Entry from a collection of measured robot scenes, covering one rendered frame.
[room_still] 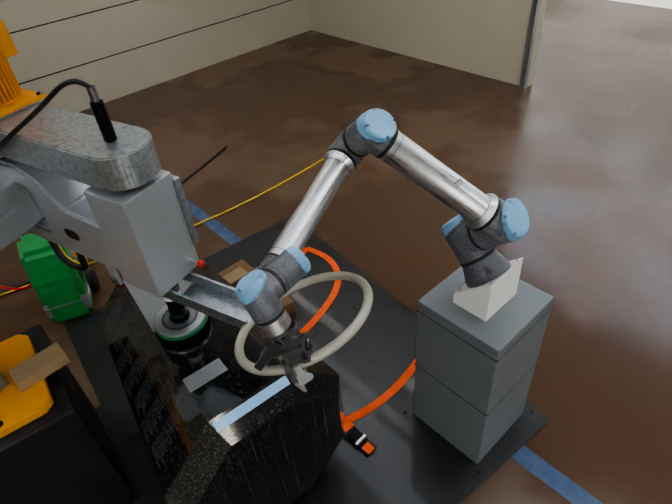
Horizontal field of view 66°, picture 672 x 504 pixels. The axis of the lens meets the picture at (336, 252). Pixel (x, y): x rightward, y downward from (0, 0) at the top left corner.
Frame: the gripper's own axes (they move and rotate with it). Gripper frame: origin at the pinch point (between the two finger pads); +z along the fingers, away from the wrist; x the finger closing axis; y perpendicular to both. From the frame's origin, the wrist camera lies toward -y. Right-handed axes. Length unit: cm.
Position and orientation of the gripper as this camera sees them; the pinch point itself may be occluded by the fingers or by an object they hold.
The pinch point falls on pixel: (302, 381)
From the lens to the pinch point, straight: 155.3
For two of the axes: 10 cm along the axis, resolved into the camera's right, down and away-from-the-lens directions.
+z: 4.1, 8.1, 4.2
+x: 0.5, -4.8, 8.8
